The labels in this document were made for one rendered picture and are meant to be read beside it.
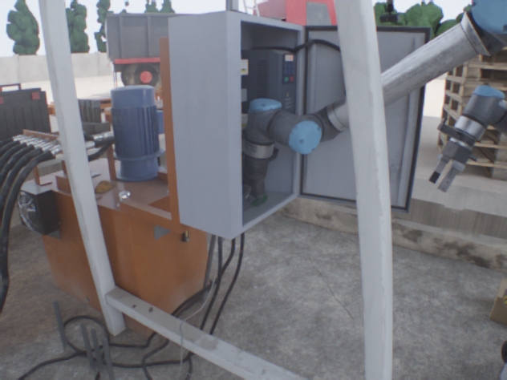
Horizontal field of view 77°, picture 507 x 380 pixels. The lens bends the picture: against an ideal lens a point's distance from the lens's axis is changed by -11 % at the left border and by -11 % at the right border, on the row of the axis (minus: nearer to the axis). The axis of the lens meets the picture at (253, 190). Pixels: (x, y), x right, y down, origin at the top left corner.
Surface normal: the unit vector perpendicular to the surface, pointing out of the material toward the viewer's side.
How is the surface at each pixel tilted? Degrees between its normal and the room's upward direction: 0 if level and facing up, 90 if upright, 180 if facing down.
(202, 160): 90
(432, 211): 92
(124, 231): 90
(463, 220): 89
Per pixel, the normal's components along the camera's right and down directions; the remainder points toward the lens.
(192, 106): -0.56, 0.29
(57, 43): 0.83, 0.21
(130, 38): 0.39, 0.31
